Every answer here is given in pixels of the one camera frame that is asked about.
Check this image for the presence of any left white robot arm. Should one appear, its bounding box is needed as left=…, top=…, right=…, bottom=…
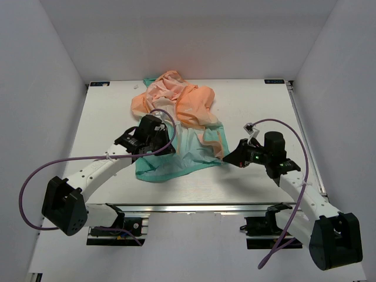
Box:
left=42, top=115, right=175, bottom=236

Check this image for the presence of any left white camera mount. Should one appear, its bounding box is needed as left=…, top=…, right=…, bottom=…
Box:
left=151, top=111, right=169, bottom=123

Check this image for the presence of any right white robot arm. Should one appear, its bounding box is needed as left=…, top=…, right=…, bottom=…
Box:
left=223, top=132, right=363, bottom=270

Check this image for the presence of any left blue table label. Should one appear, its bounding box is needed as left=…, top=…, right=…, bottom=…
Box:
left=89, top=82, right=110, bottom=87

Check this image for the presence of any orange and teal jacket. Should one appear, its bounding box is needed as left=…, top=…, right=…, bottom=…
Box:
left=130, top=70, right=229, bottom=182

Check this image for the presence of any right blue table label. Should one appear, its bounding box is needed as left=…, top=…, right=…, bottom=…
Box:
left=264, top=79, right=285, bottom=85

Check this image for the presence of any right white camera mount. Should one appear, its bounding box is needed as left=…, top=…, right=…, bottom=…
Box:
left=243, top=123, right=260, bottom=145

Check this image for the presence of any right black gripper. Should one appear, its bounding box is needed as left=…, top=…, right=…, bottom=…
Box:
left=223, top=138, right=271, bottom=168

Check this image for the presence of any blue table label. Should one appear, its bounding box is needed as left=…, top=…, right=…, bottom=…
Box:
left=264, top=79, right=285, bottom=85
left=89, top=82, right=110, bottom=87

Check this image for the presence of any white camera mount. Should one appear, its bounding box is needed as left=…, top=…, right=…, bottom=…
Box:
left=151, top=111, right=169, bottom=123
left=243, top=123, right=260, bottom=145

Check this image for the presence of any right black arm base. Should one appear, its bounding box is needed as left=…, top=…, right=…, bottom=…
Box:
left=239, top=203, right=293, bottom=250

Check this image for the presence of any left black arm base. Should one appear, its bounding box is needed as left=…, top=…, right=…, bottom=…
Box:
left=85, top=204, right=149, bottom=247

